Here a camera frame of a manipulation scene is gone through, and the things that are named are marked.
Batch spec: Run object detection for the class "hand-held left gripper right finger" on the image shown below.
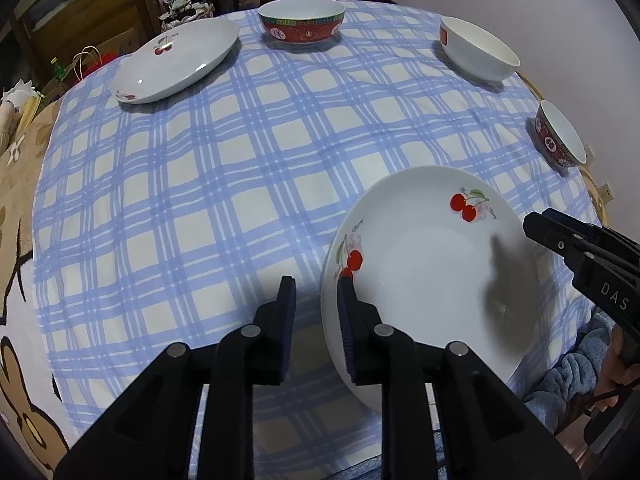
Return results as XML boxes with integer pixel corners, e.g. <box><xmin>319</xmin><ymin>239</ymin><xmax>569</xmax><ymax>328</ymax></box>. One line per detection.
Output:
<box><xmin>336</xmin><ymin>277</ymin><xmax>583</xmax><ymax>480</ymax></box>

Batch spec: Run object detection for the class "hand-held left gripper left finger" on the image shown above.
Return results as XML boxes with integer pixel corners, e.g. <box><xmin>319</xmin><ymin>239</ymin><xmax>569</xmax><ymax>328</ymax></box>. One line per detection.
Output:
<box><xmin>52</xmin><ymin>275</ymin><xmax>298</xmax><ymax>480</ymax></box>

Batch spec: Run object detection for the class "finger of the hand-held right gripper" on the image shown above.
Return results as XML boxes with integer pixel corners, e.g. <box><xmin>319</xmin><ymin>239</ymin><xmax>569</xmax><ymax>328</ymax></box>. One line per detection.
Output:
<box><xmin>542</xmin><ymin>208</ymin><xmax>601</xmax><ymax>238</ymax></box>
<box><xmin>523</xmin><ymin>212</ymin><xmax>583</xmax><ymax>261</ymax></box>

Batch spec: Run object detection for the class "small red patterned bowl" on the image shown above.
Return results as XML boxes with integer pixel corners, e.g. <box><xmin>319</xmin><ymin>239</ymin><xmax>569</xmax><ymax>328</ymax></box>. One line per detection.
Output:
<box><xmin>534</xmin><ymin>100</ymin><xmax>588</xmax><ymax>168</ymax></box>

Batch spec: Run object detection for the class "medium cherry print plate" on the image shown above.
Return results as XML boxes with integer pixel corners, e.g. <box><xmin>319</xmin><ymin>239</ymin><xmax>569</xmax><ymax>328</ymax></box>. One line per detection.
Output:
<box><xmin>320</xmin><ymin>165</ymin><xmax>543</xmax><ymax>413</ymax></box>

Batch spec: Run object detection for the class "white bowl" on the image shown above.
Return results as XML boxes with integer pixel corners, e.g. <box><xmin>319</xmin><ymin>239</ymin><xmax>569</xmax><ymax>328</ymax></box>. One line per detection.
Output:
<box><xmin>439</xmin><ymin>16</ymin><xmax>521</xmax><ymax>83</ymax></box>

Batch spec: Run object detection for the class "small cherry print plate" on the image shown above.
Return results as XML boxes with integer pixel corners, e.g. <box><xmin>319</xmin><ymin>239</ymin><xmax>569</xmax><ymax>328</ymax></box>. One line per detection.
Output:
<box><xmin>111</xmin><ymin>19</ymin><xmax>240</xmax><ymax>106</ymax></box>

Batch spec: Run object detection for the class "large red patterned bowl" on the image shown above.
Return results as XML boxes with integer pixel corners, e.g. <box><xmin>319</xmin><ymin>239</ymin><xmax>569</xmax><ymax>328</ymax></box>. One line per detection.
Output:
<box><xmin>257</xmin><ymin>0</ymin><xmax>346</xmax><ymax>47</ymax></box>

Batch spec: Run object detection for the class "person's right hand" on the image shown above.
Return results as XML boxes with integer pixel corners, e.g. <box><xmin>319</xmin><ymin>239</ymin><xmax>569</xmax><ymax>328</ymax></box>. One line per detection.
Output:
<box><xmin>597</xmin><ymin>342</ymin><xmax>626</xmax><ymax>398</ymax></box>

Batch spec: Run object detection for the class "blue fleece garment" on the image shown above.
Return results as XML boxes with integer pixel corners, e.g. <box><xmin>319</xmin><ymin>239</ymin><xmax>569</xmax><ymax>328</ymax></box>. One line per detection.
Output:
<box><xmin>522</xmin><ymin>310</ymin><xmax>618</xmax><ymax>436</ymax></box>

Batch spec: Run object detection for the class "blue plaid cloth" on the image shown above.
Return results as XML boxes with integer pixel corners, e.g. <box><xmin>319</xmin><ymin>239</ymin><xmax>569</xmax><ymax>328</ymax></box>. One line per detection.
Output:
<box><xmin>31</xmin><ymin>0</ymin><xmax>603</xmax><ymax>466</ymax></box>

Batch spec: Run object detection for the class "brown floral blanket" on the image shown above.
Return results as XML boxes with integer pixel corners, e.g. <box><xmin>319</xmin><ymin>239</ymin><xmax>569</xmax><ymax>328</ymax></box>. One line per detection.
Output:
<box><xmin>0</xmin><ymin>77</ymin><xmax>71</xmax><ymax>476</ymax></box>

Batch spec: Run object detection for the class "red paper bag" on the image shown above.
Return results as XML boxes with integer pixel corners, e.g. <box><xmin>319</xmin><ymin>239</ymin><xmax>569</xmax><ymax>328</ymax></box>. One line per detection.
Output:
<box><xmin>75</xmin><ymin>47</ymin><xmax>121</xmax><ymax>78</ymax></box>

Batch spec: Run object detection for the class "wicker basket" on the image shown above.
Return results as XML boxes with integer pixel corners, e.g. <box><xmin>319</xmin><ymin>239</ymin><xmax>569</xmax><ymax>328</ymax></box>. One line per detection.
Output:
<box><xmin>160</xmin><ymin>0</ymin><xmax>216</xmax><ymax>28</ymax></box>

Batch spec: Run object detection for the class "yellow green cushion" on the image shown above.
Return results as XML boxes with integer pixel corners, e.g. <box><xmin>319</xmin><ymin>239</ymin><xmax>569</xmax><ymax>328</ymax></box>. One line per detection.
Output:
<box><xmin>15</xmin><ymin>95</ymin><xmax>41</xmax><ymax>136</ymax></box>

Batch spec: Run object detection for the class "white-haired doll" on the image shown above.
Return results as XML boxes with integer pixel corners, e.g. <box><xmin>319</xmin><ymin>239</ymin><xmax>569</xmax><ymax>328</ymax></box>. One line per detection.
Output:
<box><xmin>0</xmin><ymin>80</ymin><xmax>41</xmax><ymax>111</ymax></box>

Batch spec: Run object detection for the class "wooden wardrobe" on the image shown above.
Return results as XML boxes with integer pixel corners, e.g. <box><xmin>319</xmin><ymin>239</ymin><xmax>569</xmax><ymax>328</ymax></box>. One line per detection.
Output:
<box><xmin>10</xmin><ymin>0</ymin><xmax>166</xmax><ymax>56</ymax></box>

